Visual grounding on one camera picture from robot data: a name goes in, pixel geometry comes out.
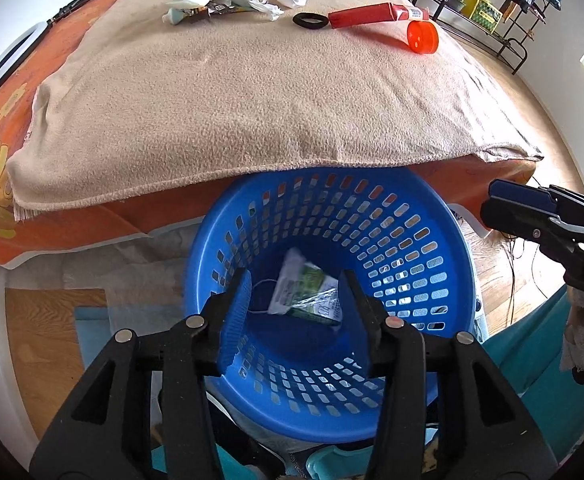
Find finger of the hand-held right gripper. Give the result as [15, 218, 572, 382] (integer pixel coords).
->
[480, 199, 552, 246]
[489, 178, 560, 221]

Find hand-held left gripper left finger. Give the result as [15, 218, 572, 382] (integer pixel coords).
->
[28, 268, 253, 480]

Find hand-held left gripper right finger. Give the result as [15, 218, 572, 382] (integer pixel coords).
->
[339, 270, 557, 480]

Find blue plastic laundry basket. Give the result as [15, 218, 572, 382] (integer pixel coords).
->
[184, 166, 477, 443]

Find green and white packet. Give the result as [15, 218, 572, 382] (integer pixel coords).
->
[268, 248, 345, 328]

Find orange plastic cap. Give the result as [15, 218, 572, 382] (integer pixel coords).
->
[406, 20, 440, 55]

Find red cardboard box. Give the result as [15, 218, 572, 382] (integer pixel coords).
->
[328, 2, 430, 30]

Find black ring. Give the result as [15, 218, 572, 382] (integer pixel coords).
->
[292, 11, 329, 30]

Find dark snack wrapper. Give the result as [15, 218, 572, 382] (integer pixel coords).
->
[192, 2, 237, 20]

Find person's right hand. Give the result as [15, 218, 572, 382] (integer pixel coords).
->
[560, 287, 584, 386]

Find teal trousers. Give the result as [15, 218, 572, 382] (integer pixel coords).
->
[482, 285, 584, 411]

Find white floor sheet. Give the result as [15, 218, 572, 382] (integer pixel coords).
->
[0, 220, 207, 361]

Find black drying rack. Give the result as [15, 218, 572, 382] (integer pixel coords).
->
[437, 0, 562, 76]

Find orange floral bedsheet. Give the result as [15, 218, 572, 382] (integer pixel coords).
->
[0, 0, 545, 271]

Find yellow crate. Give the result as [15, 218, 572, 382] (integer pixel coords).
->
[462, 0, 502, 33]

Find beige fleece blanket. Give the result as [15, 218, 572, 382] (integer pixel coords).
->
[6, 0, 545, 223]

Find white ring light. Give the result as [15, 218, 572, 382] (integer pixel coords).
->
[0, 20, 50, 111]

